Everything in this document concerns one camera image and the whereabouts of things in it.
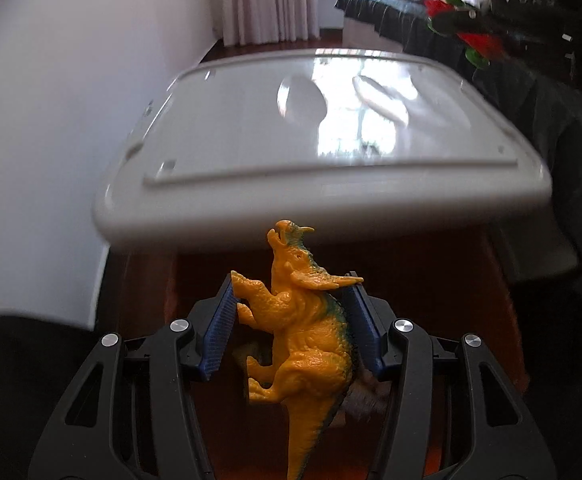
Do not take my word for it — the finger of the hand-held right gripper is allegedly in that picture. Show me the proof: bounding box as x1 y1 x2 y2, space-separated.
441 7 519 43

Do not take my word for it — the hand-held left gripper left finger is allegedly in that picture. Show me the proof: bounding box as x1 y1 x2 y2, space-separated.
28 280 239 480

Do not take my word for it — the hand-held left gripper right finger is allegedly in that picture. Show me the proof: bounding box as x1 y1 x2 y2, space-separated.
343 271 557 480

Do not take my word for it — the red and green artificial flower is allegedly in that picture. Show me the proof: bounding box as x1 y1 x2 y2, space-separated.
423 0 507 68

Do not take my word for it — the orange toy dinosaur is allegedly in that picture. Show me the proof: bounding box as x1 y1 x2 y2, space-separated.
231 219 367 480

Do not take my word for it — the grey plastic bin lid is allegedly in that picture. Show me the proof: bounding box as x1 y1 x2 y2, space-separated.
93 47 553 253

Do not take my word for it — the grey-brown crumpled object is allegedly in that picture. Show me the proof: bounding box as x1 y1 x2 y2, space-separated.
336 367 393 425

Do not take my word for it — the table with black cloth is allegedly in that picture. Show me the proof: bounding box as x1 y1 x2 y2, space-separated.
335 0 474 78

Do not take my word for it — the dark grey cloth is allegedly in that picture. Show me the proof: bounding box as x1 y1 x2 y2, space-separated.
471 55 582 281

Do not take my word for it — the black cloth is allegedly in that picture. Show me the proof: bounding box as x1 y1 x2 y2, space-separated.
0 312 99 480

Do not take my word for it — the pale striped curtain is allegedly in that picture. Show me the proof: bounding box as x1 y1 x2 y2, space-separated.
218 0 322 47

